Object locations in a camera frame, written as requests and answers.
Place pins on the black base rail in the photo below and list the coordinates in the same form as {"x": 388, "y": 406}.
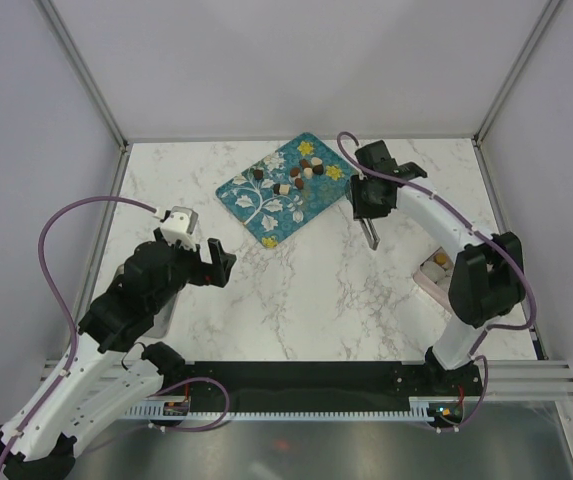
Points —
{"x": 316, "y": 386}

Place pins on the white slotted cable duct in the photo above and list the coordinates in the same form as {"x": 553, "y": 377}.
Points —
{"x": 416, "y": 411}

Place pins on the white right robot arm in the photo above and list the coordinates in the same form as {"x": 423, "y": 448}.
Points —
{"x": 488, "y": 279}

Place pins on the dark round chocolate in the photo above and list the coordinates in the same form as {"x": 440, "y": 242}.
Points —
{"x": 299, "y": 183}

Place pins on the metal tongs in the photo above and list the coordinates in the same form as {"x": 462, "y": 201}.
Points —
{"x": 372, "y": 237}

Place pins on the aluminium frame post right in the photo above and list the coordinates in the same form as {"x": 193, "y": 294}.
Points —
{"x": 535, "y": 36}

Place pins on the brown white block chocolate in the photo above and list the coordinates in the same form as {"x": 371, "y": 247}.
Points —
{"x": 281, "y": 189}

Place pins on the pink chocolate box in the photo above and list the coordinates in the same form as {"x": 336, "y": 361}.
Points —
{"x": 435, "y": 279}

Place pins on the aluminium frame post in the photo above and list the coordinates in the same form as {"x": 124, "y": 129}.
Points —
{"x": 535, "y": 36}
{"x": 59, "y": 29}

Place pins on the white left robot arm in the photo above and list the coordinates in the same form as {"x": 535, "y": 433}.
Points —
{"x": 45, "y": 438}

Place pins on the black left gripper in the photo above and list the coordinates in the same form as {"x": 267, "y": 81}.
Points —
{"x": 209, "y": 273}

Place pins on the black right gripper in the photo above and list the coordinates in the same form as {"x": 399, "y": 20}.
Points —
{"x": 359, "y": 208}

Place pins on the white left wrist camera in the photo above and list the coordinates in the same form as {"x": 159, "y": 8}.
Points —
{"x": 177, "y": 226}

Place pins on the aluminium frame post left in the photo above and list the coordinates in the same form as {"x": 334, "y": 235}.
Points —
{"x": 59, "y": 29}

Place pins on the teal floral tray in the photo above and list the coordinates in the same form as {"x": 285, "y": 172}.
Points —
{"x": 270, "y": 218}

